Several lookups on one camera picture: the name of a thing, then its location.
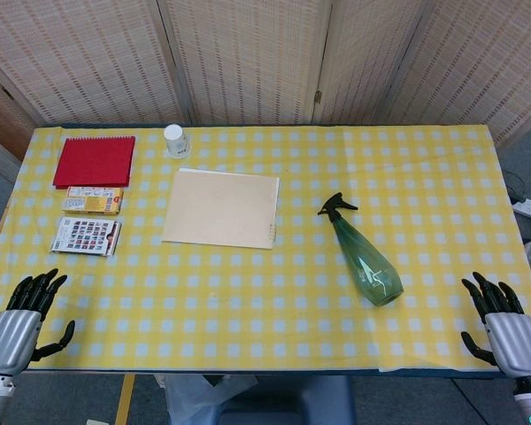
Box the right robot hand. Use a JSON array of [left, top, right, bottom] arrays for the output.
[[460, 271, 531, 379]]

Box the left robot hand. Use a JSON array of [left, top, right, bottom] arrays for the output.
[[0, 267, 77, 378]]

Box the green spray bottle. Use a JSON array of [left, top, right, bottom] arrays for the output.
[[317, 191, 404, 307]]

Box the white picture-printed box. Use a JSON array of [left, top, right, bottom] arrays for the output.
[[49, 216, 123, 257]]

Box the yellow cardboard box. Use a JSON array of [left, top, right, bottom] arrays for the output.
[[62, 186, 126, 217]]

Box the red spiral notebook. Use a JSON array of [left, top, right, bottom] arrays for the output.
[[51, 135, 137, 190]]

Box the white plastic bag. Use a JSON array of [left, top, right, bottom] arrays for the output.
[[153, 374, 258, 425]]

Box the blue chair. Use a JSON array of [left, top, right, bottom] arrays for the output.
[[202, 374, 358, 425]]

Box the beige paper folder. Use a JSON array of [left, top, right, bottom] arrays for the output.
[[161, 167, 281, 251]]

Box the white paper cup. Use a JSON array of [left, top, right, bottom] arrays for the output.
[[163, 124, 191, 159]]

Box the yellow checkered tablecloth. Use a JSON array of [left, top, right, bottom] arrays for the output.
[[0, 125, 531, 374]]

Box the woven folding screen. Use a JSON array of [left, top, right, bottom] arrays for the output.
[[0, 0, 531, 161]]

